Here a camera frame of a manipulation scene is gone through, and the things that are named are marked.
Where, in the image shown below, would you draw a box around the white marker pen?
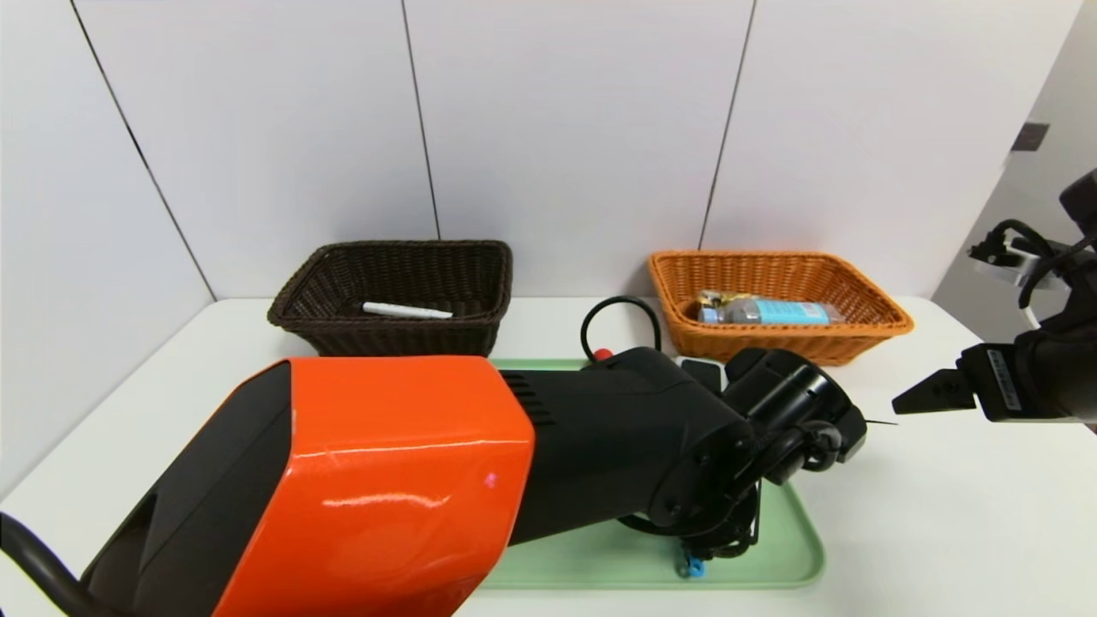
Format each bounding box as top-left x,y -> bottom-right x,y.
360,301 -> 454,320

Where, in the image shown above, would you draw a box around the water bottle with blue cap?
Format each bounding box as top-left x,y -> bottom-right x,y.
698,296 -> 845,326

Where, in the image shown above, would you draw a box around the dark brown wicker basket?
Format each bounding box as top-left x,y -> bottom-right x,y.
267,239 -> 514,359

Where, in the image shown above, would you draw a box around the orange wicker basket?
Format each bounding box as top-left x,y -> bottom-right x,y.
647,249 -> 915,368

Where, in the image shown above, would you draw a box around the light green plastic tray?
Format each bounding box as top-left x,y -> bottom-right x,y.
476,357 -> 827,590

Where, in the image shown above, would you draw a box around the black left wrist camera cable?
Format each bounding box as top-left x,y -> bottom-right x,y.
579,296 -> 663,362

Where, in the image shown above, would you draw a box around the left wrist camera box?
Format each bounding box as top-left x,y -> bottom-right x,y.
681,358 -> 723,395

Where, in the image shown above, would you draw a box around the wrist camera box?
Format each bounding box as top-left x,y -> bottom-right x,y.
968,244 -> 1059,290
681,358 -> 723,395

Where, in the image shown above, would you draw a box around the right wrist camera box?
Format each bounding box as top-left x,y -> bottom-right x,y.
968,244 -> 1059,290

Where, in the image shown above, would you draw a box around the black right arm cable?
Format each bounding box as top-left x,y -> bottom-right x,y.
986,219 -> 1097,331

